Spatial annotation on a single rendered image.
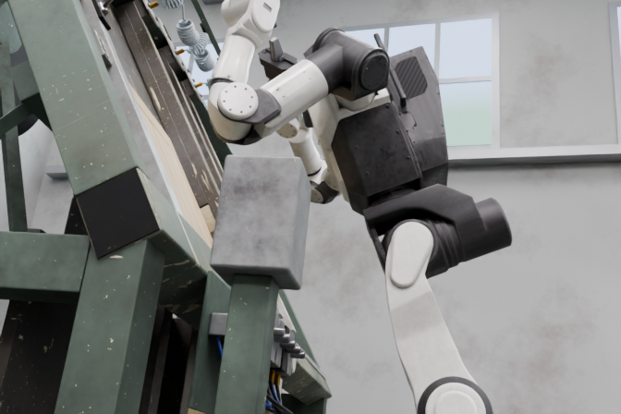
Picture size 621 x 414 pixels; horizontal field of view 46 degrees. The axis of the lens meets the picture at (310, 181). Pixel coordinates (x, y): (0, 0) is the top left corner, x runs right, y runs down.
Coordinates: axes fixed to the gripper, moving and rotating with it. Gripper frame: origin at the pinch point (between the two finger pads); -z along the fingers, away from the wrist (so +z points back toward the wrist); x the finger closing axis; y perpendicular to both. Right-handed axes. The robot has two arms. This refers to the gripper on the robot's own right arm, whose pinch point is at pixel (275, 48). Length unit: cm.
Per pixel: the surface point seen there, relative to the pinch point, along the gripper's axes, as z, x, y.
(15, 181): 42, -70, 61
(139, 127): -17, 15, 48
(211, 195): 35.5, -6.4, 28.5
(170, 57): 39, -73, -7
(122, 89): -20.6, 6.0, 44.6
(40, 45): -42, 12, 57
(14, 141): 38, -81, 53
